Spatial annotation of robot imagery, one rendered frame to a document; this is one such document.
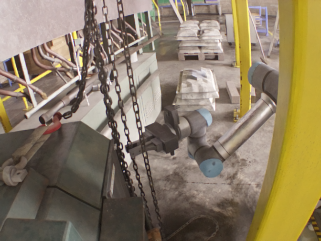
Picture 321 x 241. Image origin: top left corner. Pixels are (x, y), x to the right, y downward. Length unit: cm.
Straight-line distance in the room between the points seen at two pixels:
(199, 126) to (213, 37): 328
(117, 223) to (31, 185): 17
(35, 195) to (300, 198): 44
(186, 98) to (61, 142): 192
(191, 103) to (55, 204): 210
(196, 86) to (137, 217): 203
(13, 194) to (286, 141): 42
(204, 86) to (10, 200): 216
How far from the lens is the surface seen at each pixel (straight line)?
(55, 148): 54
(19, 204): 39
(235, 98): 249
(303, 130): 31
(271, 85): 85
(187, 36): 407
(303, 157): 34
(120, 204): 45
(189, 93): 236
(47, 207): 40
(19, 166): 43
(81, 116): 124
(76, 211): 42
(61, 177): 45
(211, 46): 412
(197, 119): 85
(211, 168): 80
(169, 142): 76
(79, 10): 133
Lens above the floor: 110
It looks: 29 degrees down
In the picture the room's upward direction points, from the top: 8 degrees counter-clockwise
